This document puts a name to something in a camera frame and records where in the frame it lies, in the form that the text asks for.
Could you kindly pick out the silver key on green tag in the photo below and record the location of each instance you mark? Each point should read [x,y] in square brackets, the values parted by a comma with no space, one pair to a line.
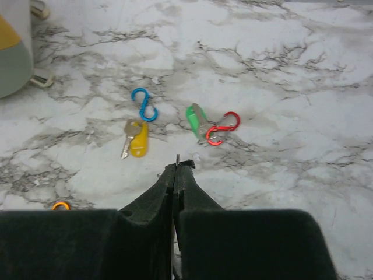
[203,123]

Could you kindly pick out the red S carabiner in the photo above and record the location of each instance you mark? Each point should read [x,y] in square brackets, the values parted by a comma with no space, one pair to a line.
[224,128]

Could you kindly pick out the silver key on yellow tag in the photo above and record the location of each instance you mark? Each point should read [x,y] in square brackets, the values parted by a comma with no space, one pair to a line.
[132,129]

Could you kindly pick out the orange S carabiner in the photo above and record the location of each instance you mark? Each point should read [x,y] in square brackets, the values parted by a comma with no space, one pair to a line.
[61,205]

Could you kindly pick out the green key tag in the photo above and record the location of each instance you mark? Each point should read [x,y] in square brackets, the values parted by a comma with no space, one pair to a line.
[192,119]

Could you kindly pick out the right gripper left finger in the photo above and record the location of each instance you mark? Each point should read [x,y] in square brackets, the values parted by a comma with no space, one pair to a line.
[131,243]

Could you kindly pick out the blue S carabiner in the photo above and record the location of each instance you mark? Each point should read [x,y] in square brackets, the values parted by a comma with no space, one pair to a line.
[144,104]

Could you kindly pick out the yellow key tag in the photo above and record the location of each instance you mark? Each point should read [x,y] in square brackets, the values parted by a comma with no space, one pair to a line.
[139,145]

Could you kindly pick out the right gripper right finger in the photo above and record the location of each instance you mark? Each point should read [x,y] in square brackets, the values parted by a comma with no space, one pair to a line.
[245,244]

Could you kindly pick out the round three-drawer storage box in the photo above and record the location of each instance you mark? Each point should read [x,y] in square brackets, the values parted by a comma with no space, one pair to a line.
[17,63]

